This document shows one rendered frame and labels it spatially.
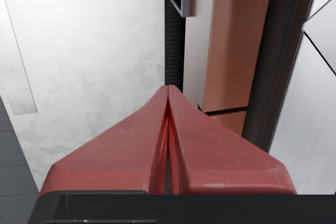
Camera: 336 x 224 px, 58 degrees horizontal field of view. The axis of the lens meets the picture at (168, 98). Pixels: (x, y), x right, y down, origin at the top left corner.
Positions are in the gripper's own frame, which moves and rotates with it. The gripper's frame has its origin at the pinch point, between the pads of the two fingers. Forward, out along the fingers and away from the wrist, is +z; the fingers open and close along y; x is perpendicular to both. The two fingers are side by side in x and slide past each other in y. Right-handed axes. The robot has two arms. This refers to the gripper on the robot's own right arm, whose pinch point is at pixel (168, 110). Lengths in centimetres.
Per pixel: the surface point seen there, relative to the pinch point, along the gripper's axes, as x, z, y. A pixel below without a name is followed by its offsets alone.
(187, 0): 0.3, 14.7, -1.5
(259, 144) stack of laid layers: 10.4, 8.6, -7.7
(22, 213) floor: 127, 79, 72
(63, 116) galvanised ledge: 17.7, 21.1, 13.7
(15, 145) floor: 82, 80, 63
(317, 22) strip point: -0.9, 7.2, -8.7
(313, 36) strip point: 0.0, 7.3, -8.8
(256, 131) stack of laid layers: 9.7, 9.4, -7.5
